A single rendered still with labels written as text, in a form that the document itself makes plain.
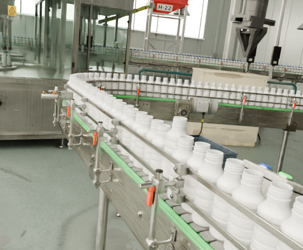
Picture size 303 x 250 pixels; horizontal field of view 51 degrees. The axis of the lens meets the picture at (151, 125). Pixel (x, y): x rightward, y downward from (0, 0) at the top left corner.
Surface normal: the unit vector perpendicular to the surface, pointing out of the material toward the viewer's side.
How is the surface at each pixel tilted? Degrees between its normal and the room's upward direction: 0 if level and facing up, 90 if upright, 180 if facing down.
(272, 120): 91
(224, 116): 90
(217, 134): 89
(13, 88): 90
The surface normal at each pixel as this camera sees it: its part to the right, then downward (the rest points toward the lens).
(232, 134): 0.13, 0.23
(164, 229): -0.90, 0.00
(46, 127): 0.43, 0.24
